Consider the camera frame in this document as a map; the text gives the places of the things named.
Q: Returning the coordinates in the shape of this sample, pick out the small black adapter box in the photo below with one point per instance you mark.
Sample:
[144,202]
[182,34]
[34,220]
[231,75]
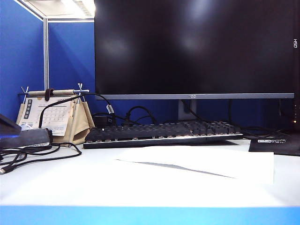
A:
[100,120]

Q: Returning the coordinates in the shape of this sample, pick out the white printed calendar card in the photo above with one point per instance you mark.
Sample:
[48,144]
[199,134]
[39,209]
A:
[54,114]

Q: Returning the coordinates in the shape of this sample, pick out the black mechanical keyboard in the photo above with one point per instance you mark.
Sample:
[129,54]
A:
[164,134]

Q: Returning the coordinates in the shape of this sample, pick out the black monitor with white lettering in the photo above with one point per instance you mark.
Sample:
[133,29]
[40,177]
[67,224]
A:
[297,70]

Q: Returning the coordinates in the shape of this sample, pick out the beige desk calendar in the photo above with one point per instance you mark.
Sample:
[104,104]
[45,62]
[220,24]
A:
[80,126]

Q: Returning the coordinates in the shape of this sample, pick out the silver partition post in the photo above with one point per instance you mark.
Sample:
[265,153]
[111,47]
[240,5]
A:
[46,54]

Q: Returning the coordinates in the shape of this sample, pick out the black mouse pad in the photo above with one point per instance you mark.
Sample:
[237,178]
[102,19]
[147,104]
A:
[276,146]

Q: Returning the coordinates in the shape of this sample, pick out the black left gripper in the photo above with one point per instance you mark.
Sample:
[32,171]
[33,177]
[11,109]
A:
[8,131]

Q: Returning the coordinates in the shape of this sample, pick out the large black computer monitor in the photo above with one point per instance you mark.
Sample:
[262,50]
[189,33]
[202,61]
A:
[194,47]

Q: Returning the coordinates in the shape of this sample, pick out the grey monitor stand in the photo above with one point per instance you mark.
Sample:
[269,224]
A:
[187,110]

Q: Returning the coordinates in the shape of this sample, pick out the white wrinkled paper sheet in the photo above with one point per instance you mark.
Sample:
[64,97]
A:
[206,161]

